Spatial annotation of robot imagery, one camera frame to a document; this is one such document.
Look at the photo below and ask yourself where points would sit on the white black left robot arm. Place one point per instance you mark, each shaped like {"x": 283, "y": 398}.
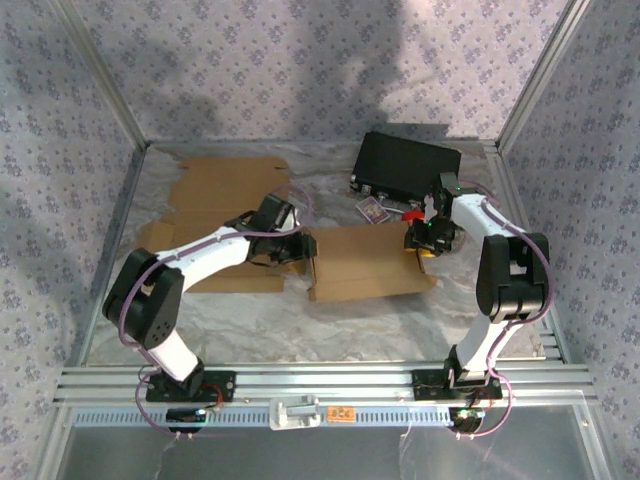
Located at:
{"x": 210, "y": 255}

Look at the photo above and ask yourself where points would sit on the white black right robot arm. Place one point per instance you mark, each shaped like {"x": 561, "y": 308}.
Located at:
{"x": 475, "y": 210}

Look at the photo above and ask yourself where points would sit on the red wooden block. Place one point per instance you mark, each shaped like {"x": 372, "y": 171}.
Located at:
{"x": 412, "y": 216}

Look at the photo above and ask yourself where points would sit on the purple playing card deck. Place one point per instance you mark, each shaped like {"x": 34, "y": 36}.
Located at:
{"x": 372, "y": 210}

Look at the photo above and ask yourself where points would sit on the black ribbed metal-cornered case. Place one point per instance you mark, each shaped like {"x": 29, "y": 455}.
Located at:
{"x": 400, "y": 160}

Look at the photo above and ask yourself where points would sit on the white plastic clamp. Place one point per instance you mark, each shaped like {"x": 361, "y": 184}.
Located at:
{"x": 295, "y": 412}

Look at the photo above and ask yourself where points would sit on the orange label sticker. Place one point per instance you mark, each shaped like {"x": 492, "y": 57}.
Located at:
{"x": 341, "y": 413}

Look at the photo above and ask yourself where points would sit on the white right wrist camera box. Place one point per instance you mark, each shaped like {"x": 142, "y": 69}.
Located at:
{"x": 428, "y": 206}

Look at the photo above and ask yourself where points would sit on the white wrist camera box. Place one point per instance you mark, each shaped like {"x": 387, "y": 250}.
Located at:
{"x": 291, "y": 220}
{"x": 428, "y": 206}

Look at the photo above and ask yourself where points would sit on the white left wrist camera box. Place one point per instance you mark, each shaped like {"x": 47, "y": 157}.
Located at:
{"x": 291, "y": 220}

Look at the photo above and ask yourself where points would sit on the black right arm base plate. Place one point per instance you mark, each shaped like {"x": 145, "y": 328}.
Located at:
{"x": 425, "y": 385}

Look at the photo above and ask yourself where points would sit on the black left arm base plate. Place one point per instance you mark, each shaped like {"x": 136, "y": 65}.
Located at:
{"x": 222, "y": 382}

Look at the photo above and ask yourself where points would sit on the aluminium grooved mounting rail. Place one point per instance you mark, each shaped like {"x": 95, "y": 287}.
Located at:
{"x": 325, "y": 380}

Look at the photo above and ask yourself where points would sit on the aluminium corner post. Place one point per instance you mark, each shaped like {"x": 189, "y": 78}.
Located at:
{"x": 541, "y": 75}
{"x": 110, "y": 82}

